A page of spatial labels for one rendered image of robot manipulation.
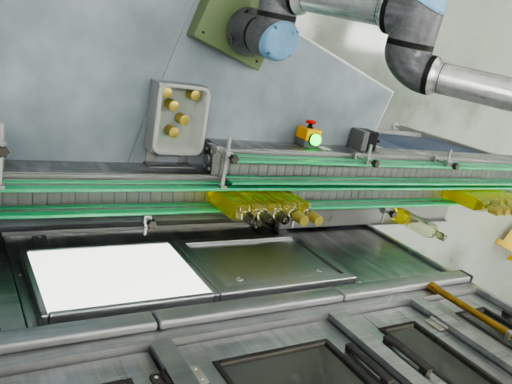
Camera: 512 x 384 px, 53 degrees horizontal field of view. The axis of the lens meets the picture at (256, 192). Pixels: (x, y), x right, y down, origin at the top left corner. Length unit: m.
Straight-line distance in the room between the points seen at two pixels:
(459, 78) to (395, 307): 0.69
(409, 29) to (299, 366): 0.82
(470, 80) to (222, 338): 0.83
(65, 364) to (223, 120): 1.01
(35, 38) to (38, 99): 0.17
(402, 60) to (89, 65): 0.89
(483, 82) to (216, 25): 0.82
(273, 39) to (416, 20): 0.42
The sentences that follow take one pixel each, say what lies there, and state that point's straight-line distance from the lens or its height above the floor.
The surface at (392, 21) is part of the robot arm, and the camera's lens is 1.35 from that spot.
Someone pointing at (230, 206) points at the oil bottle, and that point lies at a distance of 1.58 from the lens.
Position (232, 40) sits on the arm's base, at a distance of 1.69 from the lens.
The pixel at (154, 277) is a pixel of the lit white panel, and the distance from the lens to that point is 1.38.
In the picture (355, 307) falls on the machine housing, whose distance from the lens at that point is 1.50.
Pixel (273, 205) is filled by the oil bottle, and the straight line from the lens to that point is 1.62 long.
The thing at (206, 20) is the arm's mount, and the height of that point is 0.81.
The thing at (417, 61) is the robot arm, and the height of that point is 1.43.
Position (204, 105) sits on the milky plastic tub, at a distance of 1.69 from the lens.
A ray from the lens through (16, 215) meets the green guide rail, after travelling 1.48.
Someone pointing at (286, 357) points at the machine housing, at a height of 1.54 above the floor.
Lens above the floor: 2.33
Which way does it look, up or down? 53 degrees down
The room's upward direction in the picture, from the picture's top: 123 degrees clockwise
